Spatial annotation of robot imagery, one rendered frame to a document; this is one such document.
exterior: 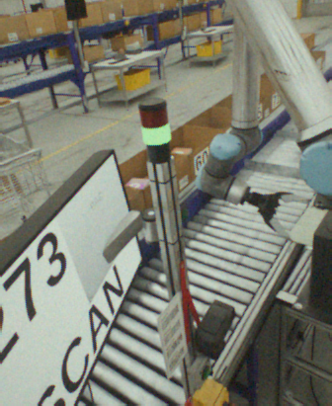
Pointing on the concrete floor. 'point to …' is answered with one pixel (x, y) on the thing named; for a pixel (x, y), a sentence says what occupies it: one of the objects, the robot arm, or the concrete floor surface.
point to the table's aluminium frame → (294, 355)
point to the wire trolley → (23, 177)
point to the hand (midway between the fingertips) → (302, 220)
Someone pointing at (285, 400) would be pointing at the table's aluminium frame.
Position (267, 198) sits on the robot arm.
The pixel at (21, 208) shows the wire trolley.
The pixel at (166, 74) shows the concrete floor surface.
